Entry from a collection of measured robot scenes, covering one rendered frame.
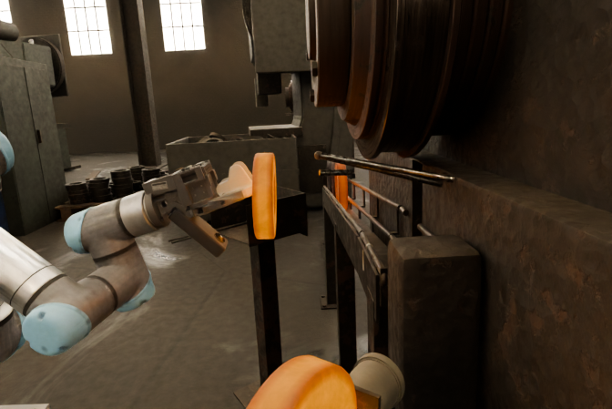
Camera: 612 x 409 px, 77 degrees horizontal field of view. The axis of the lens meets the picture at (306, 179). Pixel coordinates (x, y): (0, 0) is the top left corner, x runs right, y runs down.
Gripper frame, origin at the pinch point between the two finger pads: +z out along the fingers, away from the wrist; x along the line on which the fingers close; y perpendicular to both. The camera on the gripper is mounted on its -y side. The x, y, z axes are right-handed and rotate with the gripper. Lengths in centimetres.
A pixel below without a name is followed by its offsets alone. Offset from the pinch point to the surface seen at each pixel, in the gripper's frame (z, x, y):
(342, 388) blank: 6.1, -39.2, -11.4
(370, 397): 7.9, -37.4, -14.7
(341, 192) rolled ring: 16, 65, -23
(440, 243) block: 21.6, -22.1, -10.0
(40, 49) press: -388, 660, 237
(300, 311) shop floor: -19, 104, -83
